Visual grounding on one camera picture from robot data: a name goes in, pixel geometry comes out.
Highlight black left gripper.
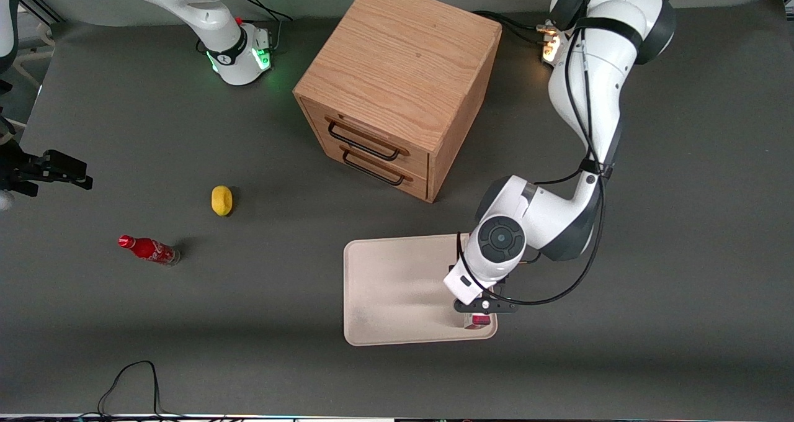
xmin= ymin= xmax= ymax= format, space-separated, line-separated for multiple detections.
xmin=453 ymin=278 xmax=519 ymax=315

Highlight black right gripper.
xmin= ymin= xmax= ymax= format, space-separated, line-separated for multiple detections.
xmin=0 ymin=139 xmax=94 ymax=197

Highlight beige rectangular tray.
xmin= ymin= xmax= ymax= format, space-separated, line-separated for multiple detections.
xmin=343 ymin=233 xmax=499 ymax=347

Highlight red cola bottle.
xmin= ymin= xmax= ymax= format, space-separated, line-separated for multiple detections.
xmin=118 ymin=235 xmax=181 ymax=266

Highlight wooden drawer front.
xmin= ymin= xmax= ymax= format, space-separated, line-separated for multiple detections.
xmin=321 ymin=141 xmax=430 ymax=201
xmin=300 ymin=97 xmax=430 ymax=176

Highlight yellow lemon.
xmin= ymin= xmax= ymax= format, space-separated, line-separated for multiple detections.
xmin=211 ymin=185 xmax=234 ymax=217

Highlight wooden drawer cabinet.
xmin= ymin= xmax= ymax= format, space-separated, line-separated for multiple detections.
xmin=293 ymin=0 xmax=503 ymax=204

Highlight black wire drawer handle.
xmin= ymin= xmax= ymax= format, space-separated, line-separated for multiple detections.
xmin=327 ymin=120 xmax=401 ymax=162
xmin=342 ymin=150 xmax=406 ymax=187

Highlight thin black looped cable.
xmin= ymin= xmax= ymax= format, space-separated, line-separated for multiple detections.
xmin=97 ymin=360 xmax=187 ymax=420

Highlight black right base cables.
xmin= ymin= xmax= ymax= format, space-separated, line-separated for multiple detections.
xmin=234 ymin=0 xmax=293 ymax=53

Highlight black base cables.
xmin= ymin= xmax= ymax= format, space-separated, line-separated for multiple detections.
xmin=473 ymin=10 xmax=554 ymax=48
xmin=234 ymin=0 xmax=293 ymax=53

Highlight black left base cables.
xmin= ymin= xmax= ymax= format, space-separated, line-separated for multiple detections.
xmin=473 ymin=10 xmax=554 ymax=48

